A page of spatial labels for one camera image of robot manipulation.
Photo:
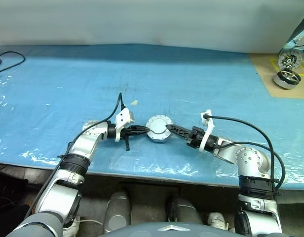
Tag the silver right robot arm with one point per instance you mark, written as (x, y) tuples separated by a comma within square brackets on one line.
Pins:
[(248, 158)]

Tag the white shoe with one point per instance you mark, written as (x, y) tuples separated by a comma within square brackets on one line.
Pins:
[(217, 219), (73, 223)]

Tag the blue table cover sheet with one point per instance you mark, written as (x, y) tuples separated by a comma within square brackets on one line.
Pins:
[(55, 86)]

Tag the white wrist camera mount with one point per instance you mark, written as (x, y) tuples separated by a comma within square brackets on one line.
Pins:
[(206, 118), (125, 117)]

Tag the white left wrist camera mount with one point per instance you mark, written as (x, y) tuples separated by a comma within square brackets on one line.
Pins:
[(125, 117)]

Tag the dark grey rounded leg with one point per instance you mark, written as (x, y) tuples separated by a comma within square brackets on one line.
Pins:
[(184, 211), (117, 212)]

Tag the small white scrap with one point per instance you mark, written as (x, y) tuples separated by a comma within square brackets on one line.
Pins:
[(134, 102)]

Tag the dark slanted pole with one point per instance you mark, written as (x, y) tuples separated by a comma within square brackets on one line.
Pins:
[(302, 27)]

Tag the brown cardboard mat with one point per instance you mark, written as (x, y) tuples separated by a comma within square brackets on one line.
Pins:
[(265, 74)]

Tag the grey robot torso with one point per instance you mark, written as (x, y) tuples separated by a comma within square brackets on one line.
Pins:
[(169, 229)]

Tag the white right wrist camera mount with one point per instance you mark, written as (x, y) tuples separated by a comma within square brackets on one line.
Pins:
[(206, 118)]

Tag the round hinged housing lid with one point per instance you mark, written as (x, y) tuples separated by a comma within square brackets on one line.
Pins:
[(289, 60), (157, 127)]

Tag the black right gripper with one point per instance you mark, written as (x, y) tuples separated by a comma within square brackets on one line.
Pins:
[(196, 138)]

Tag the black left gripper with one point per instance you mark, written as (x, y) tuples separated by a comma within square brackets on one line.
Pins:
[(125, 134)]

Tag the black-rimmed spoked rotor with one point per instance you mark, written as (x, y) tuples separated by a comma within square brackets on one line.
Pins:
[(290, 77)]

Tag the light blue metal stand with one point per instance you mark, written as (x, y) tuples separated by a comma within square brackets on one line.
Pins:
[(291, 44)]

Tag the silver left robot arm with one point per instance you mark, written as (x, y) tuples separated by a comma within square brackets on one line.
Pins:
[(87, 143)]

